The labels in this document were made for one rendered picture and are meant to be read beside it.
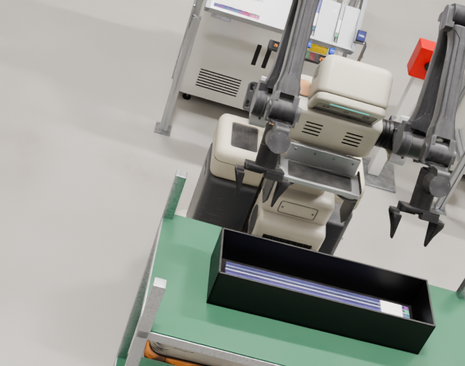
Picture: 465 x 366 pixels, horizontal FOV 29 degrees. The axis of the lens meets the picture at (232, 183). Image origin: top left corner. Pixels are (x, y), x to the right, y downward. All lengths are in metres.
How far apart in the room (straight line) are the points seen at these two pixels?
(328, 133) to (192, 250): 0.56
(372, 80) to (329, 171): 0.32
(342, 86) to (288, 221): 0.54
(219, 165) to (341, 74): 0.70
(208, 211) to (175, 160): 1.12
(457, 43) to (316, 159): 0.54
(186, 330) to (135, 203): 1.83
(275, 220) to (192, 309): 0.68
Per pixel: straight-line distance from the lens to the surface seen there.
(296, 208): 2.87
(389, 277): 2.48
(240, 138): 3.15
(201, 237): 2.48
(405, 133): 2.62
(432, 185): 2.38
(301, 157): 2.72
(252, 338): 2.27
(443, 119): 2.46
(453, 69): 2.50
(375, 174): 4.73
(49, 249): 3.70
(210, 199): 3.19
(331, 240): 3.09
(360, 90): 2.58
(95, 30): 5.12
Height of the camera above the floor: 2.55
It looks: 36 degrees down
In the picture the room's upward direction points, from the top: 21 degrees clockwise
